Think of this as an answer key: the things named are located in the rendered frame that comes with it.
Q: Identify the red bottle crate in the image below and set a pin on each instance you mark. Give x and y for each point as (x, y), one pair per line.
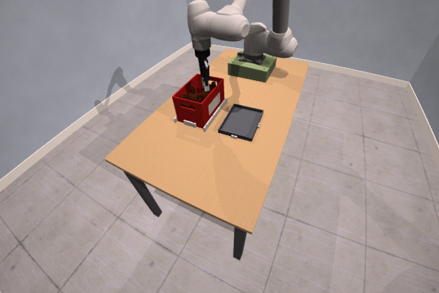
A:
(203, 111)

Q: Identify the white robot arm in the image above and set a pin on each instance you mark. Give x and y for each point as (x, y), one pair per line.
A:
(229, 24)

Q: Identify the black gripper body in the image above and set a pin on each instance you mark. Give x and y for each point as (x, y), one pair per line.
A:
(202, 55)

